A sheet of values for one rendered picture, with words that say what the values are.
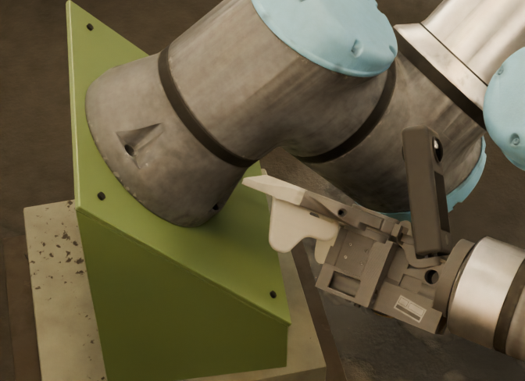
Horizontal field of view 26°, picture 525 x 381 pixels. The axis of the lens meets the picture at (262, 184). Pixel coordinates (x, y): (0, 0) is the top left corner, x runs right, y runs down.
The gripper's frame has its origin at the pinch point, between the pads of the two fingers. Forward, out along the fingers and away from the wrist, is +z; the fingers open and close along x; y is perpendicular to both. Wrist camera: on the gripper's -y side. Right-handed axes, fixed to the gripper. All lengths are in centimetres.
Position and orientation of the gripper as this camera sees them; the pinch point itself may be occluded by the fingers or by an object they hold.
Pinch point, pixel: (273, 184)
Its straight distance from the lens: 107.0
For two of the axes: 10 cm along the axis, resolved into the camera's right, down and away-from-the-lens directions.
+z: -8.6, -3.3, 3.8
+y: -3.6, 9.3, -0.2
